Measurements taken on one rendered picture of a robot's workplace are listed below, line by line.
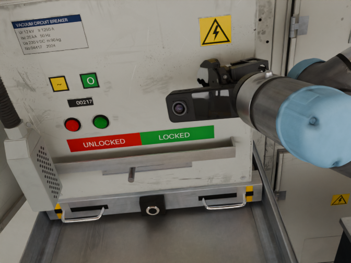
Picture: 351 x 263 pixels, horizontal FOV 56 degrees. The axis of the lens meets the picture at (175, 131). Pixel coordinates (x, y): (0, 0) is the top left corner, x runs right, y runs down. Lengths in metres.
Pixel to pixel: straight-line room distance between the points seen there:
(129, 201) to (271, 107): 0.55
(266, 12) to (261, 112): 0.55
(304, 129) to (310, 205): 1.03
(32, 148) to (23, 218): 0.72
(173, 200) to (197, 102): 0.40
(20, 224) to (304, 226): 1.08
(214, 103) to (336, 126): 0.20
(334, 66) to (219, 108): 0.17
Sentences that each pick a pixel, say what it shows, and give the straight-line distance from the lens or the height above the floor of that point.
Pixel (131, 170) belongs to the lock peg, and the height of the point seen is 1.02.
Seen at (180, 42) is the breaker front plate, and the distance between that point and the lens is 0.62.
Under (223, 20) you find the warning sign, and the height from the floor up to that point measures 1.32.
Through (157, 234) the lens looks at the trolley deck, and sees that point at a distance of 0.84.
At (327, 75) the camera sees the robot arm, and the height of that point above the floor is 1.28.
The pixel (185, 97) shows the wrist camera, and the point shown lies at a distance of 0.48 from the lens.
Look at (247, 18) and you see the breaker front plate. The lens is 0.62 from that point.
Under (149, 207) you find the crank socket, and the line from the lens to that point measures 0.82.
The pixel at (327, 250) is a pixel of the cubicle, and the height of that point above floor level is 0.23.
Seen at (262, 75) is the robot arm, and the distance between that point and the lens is 0.44.
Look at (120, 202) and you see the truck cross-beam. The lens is 0.85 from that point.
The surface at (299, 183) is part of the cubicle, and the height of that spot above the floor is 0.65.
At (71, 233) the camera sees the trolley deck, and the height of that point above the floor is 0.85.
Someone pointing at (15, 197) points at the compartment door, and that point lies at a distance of 1.07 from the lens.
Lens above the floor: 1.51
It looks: 35 degrees down
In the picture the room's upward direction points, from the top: 7 degrees counter-clockwise
